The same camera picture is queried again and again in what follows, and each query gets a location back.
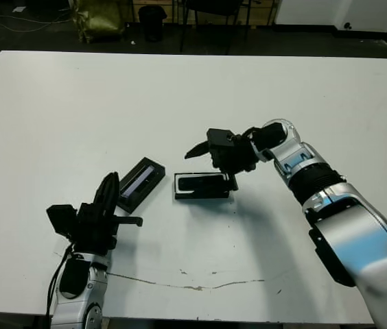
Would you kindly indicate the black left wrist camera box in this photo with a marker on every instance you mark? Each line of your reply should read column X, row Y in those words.
column 61, row 219

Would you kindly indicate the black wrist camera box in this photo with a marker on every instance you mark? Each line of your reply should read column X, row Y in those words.
column 61, row 219
column 221, row 137

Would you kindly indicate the white paper sheet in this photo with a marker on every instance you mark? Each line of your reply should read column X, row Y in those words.
column 18, row 9

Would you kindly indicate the black box with white insert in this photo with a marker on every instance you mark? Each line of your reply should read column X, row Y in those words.
column 200, row 196

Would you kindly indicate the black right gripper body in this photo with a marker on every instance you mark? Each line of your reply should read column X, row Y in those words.
column 234, row 157

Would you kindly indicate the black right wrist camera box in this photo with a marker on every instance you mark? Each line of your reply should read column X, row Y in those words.
column 221, row 137

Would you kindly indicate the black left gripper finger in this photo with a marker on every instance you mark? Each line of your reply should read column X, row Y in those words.
column 114, row 195
column 102, row 195

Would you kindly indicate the black printed box lid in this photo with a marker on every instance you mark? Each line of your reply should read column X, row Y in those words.
column 142, row 180

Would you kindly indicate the black office chair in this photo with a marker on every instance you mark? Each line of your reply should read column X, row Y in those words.
column 214, row 5

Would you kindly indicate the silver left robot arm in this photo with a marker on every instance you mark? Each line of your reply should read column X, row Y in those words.
column 77, row 308

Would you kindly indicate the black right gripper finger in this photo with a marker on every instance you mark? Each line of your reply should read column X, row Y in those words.
column 202, row 147
column 203, row 155

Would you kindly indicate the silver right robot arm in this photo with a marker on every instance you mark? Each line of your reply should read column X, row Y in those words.
column 351, row 222

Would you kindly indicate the yellow-green plastic bag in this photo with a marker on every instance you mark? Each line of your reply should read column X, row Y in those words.
column 99, row 20

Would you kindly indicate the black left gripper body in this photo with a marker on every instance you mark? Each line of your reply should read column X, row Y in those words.
column 94, row 236

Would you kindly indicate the black trash bin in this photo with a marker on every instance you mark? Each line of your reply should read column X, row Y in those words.
column 151, row 22

